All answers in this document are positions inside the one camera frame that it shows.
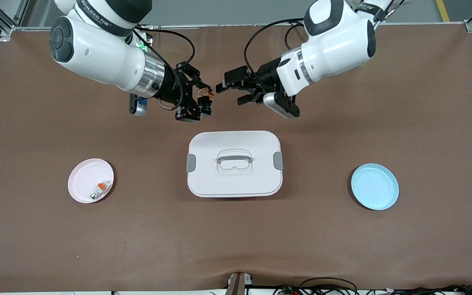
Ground brown table mat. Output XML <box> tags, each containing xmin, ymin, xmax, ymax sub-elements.
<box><xmin>0</xmin><ymin>23</ymin><xmax>472</xmax><ymax>293</ymax></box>

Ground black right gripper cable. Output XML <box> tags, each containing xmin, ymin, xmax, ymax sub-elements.
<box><xmin>134</xmin><ymin>25</ymin><xmax>196</xmax><ymax>71</ymax></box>

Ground white lidded box grey clips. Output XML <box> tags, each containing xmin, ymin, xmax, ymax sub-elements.
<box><xmin>186</xmin><ymin>131</ymin><xmax>284</xmax><ymax>198</ymax></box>

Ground black cable loop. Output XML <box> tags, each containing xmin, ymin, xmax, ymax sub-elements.
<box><xmin>300</xmin><ymin>277</ymin><xmax>358</xmax><ymax>295</ymax></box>

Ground white switch with orange block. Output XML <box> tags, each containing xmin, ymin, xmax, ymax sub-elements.
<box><xmin>90</xmin><ymin>180</ymin><xmax>111</xmax><ymax>200</ymax></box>

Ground metal table edge rail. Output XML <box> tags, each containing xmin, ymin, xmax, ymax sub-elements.
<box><xmin>13</xmin><ymin>21</ymin><xmax>472</xmax><ymax>32</ymax></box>

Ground black orange push button switch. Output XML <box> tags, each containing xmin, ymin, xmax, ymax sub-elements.
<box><xmin>197</xmin><ymin>86</ymin><xmax>214</xmax><ymax>116</ymax></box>

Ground pink round plate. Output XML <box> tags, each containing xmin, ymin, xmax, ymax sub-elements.
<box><xmin>68</xmin><ymin>159</ymin><xmax>115</xmax><ymax>204</ymax></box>

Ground light blue round plate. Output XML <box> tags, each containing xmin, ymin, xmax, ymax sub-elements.
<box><xmin>351</xmin><ymin>163</ymin><xmax>399</xmax><ymax>211</ymax></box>

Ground black cable bundle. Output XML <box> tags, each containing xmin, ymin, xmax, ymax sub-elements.
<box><xmin>383</xmin><ymin>284</ymin><xmax>472</xmax><ymax>295</ymax></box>

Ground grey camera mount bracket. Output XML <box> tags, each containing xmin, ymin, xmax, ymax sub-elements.
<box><xmin>226</xmin><ymin>272</ymin><xmax>254</xmax><ymax>295</ymax></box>

